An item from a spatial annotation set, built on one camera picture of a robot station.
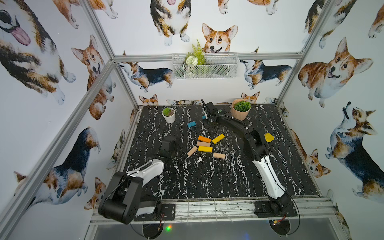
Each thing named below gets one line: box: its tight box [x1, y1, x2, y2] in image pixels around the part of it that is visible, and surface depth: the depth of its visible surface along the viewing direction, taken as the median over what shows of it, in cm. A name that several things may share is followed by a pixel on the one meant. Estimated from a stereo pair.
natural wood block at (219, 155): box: [213, 152, 226, 159], surface depth 95 cm
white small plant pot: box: [162, 107, 176, 124], surface depth 108 cm
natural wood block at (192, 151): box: [186, 146, 198, 157], surface depth 97 cm
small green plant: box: [162, 107, 171, 117], surface depth 108 cm
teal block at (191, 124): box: [187, 121, 196, 128], surface depth 112 cm
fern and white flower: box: [185, 39, 207, 77], surface depth 85 cm
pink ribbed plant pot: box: [231, 98, 252, 121], surface depth 106 cm
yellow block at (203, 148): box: [198, 146, 213, 153], surface depth 97 cm
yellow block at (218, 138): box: [212, 133, 225, 144], surface depth 103 cm
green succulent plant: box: [234, 100, 252, 112], surface depth 106 cm
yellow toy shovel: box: [264, 132, 275, 143], surface depth 103 cm
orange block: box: [198, 135, 212, 143], surface depth 103 cm
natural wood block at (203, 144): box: [197, 141, 211, 147], surface depth 100 cm
